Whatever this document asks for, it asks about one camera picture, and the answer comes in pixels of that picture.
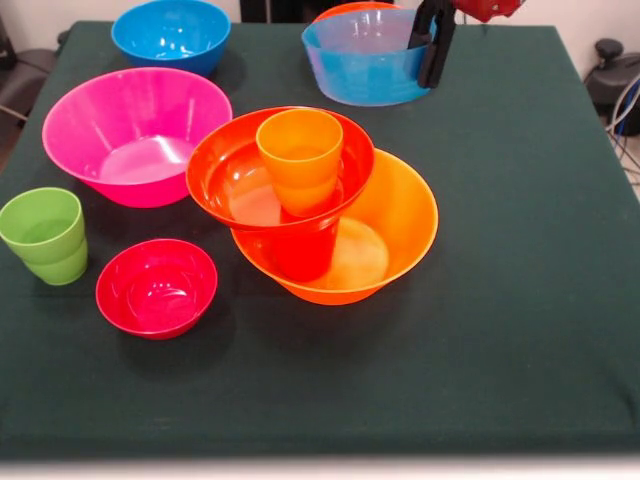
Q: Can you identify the large orange bowl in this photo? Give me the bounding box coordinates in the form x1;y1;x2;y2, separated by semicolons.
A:
230;148;440;306

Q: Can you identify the red-orange plastic cup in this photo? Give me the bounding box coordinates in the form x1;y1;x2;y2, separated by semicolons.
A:
273;219;340;283

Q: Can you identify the large blue bowl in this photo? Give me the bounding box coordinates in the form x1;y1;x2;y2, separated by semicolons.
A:
110;0;232;78

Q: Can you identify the green plastic cup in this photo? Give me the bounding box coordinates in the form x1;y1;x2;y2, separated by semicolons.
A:
0;186;89;287

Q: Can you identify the large pink bowl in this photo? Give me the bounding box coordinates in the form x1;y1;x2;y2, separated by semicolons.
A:
41;66;234;209

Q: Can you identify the dark green tablecloth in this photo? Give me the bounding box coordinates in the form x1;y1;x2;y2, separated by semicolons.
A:
0;19;640;459

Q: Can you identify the small translucent blue bowl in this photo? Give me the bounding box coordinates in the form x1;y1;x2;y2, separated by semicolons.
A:
301;8;439;107

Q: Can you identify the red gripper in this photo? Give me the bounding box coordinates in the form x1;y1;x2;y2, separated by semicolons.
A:
407;0;526;90

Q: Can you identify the small crimson bowl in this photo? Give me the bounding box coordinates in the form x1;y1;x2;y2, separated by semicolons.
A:
95;238;219;341

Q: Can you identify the red-orange plastic bowl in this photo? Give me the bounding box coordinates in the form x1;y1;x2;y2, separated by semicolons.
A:
313;1;409;24
185;105;376;236

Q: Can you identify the tangle of cables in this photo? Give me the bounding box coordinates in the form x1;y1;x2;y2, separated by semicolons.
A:
604;74;640;176

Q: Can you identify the orange plastic cup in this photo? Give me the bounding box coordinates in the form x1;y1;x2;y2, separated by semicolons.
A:
255;108;345;219

